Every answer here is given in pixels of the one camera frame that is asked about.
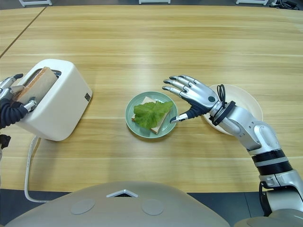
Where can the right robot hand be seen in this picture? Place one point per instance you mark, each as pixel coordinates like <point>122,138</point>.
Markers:
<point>201,94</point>

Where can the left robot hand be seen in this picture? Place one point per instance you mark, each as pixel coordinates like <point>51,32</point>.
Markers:
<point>9,113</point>

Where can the bread slice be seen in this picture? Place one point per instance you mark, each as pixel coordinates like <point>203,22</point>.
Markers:
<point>159,126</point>
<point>38,84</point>

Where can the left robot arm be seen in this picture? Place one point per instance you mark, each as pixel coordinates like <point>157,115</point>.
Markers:
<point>4,141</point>

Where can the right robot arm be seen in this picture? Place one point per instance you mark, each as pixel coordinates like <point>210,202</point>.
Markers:
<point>262,134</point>

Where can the cream plate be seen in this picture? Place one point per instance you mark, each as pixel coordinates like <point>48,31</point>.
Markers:
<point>246,99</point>

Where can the green lettuce leaf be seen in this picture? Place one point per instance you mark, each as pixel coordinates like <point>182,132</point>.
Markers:
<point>151,113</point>

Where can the cream toaster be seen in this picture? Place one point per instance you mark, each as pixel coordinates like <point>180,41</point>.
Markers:
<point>64,99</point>

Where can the green plate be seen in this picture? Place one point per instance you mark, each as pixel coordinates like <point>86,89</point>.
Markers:
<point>142,133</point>

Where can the robot body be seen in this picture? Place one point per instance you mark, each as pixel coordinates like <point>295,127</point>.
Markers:
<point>118,212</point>

